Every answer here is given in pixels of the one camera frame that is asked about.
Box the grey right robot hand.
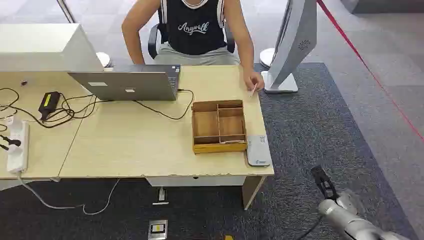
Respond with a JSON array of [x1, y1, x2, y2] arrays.
[[337, 190, 359, 215]]

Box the wooden desk leg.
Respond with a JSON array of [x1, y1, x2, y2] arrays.
[[241, 175, 268, 212]]

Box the grey card reader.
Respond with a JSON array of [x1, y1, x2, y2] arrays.
[[245, 134, 272, 168]]

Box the person's left hand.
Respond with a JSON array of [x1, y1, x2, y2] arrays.
[[243, 70, 266, 92]]

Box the wooden compartment box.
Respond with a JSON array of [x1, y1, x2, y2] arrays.
[[191, 99, 249, 155]]

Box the white round base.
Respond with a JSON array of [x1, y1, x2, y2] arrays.
[[258, 47, 276, 69], [95, 51, 112, 69]]

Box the silver standing display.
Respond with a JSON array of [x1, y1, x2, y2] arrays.
[[260, 0, 319, 94]]

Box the metal floor socket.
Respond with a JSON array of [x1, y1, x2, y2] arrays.
[[147, 219, 169, 240]]

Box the person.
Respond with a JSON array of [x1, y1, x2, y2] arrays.
[[121, 0, 266, 92]]

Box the grey laptop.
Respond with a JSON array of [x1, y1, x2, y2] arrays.
[[67, 64, 182, 102]]

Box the black office chair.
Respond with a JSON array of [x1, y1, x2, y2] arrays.
[[147, 7, 236, 60]]

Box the black power adapter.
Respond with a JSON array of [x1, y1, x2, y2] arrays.
[[37, 91, 63, 122]]

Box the white power strip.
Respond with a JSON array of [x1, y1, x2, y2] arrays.
[[6, 116, 31, 175]]

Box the metal pole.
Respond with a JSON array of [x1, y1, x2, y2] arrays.
[[55, 0, 77, 24]]

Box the black plug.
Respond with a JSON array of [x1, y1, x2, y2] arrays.
[[0, 133, 22, 152]]

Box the white desk partition box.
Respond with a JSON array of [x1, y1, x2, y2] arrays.
[[0, 22, 105, 73]]

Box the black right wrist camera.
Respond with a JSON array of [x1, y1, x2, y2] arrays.
[[310, 164, 340, 201]]

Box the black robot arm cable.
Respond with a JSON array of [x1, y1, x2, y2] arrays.
[[294, 215, 324, 240]]

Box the white desk bracket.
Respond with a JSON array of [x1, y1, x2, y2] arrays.
[[151, 186, 170, 206]]

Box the black laptop cable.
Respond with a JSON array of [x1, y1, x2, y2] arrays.
[[132, 88, 196, 121]]

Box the black tangled adapter cable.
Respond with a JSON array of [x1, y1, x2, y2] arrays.
[[0, 87, 112, 130]]

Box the white cable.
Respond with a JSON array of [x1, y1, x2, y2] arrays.
[[17, 174, 121, 217]]

